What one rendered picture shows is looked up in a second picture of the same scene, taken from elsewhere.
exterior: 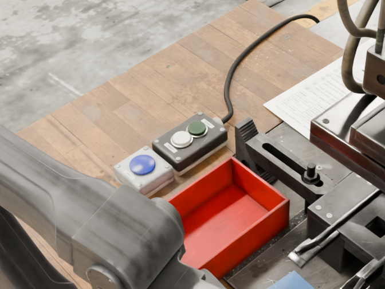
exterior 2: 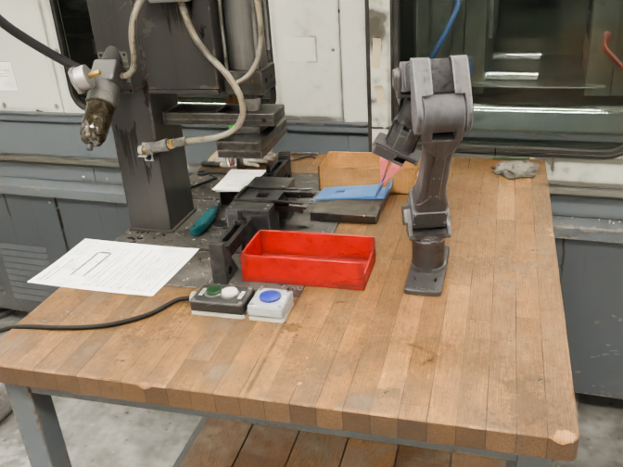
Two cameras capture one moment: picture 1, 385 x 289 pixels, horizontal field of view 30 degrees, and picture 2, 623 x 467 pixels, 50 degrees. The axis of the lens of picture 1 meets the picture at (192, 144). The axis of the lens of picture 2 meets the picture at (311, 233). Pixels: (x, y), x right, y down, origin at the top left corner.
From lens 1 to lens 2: 1.66 m
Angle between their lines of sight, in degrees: 94
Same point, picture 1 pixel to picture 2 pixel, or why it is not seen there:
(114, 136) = (238, 345)
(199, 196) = (274, 271)
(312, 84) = (113, 287)
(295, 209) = not seen: hidden behind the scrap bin
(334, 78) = (99, 282)
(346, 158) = (270, 144)
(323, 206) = (262, 208)
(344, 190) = (246, 207)
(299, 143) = (184, 272)
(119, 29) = not seen: outside the picture
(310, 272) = not seen: hidden behind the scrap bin
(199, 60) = (103, 348)
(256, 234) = (288, 240)
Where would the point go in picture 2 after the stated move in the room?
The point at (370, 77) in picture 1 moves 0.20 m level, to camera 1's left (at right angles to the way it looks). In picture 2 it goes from (264, 83) to (324, 98)
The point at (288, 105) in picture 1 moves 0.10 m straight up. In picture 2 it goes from (146, 287) to (137, 243)
